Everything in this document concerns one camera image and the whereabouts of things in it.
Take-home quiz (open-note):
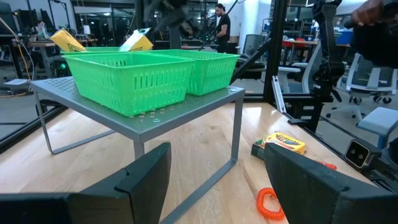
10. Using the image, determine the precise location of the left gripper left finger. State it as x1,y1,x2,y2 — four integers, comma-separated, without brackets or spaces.
0,142,172,224

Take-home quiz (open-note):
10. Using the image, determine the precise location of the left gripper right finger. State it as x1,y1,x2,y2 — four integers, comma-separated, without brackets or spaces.
263,142,398,224

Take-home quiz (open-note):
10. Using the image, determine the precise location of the orange coil keychain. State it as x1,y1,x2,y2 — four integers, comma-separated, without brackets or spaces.
315,159,338,171
256,187,286,221

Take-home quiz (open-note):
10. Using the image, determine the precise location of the yellow crayon box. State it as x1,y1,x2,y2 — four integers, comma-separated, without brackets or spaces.
119,27,154,52
250,131,307,161
49,29,87,53

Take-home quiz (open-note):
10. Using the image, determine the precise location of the white grey office chair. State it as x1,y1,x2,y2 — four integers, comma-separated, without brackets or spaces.
326,52,398,122
278,40,323,94

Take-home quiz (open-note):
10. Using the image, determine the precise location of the blue grey stool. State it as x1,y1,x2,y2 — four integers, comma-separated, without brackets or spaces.
356,106,398,149

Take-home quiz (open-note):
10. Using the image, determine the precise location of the silver aluminium bar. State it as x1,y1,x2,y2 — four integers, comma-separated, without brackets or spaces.
271,75,287,114

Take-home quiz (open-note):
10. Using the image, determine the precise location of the grey perforated metal shelf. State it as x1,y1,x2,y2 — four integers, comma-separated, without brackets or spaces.
30,76,246,224

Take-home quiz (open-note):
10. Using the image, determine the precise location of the person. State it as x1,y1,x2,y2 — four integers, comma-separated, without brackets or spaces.
343,0,398,68
213,2,233,54

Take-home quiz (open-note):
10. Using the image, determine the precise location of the blue bin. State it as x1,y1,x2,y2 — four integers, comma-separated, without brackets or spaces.
335,30,354,45

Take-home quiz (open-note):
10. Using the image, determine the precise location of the person's hand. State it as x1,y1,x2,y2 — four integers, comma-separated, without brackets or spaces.
351,0,386,27

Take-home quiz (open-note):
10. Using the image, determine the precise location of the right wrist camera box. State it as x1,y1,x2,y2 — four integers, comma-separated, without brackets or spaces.
344,139,371,170

